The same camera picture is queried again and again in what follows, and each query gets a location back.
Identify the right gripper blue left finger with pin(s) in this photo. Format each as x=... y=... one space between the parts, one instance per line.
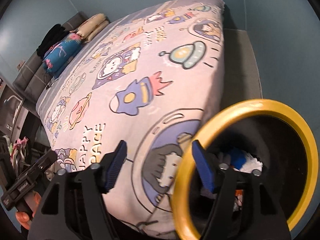
x=114 y=168

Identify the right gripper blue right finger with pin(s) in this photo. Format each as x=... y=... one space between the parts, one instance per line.
x=206 y=172

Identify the blue plastic bag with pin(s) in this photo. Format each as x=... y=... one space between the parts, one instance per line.
x=238 y=159

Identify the orange red plastic wrapper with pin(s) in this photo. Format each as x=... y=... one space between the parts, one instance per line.
x=238 y=200

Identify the white plastic bag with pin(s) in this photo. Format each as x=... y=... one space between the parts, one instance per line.
x=251 y=164

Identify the person's left hand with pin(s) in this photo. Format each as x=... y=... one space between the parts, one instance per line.
x=32 y=199

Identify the bedside shelf cabinet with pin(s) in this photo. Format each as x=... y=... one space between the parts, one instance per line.
x=13 y=114

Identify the black bin with yellow rim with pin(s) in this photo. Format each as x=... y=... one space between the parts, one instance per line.
x=276 y=202

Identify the bed with cartoon space sheet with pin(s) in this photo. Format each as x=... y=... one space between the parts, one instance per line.
x=151 y=79

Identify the grey padded headboard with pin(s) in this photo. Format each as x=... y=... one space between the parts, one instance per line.
x=32 y=78

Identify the blue floral pillow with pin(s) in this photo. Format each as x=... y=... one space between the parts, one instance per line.
x=60 y=55

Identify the beige folded pillow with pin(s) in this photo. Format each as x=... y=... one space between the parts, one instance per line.
x=91 y=27

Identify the black clothing pile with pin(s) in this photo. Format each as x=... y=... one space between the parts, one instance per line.
x=54 y=35

